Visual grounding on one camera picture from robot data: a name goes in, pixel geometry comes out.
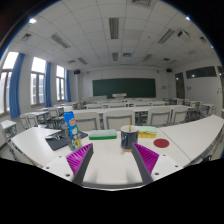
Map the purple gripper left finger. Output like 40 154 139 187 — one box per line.
66 143 93 185

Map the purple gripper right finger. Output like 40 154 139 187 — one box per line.
132 143 159 184

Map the red round coaster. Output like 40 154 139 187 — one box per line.
153 138 169 148

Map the blue spray can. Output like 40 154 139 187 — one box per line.
64 106 82 151

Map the yellow green sponge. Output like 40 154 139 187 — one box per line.
138 126 157 138

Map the dark blue mug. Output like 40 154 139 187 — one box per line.
121 125 138 151

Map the black notebook with clip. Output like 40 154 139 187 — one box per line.
44 130 89 152

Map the white chair left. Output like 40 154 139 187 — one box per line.
74 112 101 131

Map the white chair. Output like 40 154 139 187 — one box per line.
103 110 135 131
171 107 188 124
147 106 171 127
74 112 101 131

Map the wooden stick in mug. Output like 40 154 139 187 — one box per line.
129 118 131 132

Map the white chair centre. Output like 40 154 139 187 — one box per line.
103 110 135 131

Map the white chair far right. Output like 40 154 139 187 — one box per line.
171 107 188 124

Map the white lectern desk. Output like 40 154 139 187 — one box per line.
112 93 127 99

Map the green chalkboard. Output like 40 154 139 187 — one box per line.
92 78 156 98

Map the blue curtain middle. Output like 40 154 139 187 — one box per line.
44 62 51 107

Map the blue curtain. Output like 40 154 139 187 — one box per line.
44 62 51 107
65 69 71 102
9 53 25 118

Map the blue curtain far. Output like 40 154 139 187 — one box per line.
65 69 71 102

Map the blue curtain left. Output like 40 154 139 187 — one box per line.
9 53 25 118

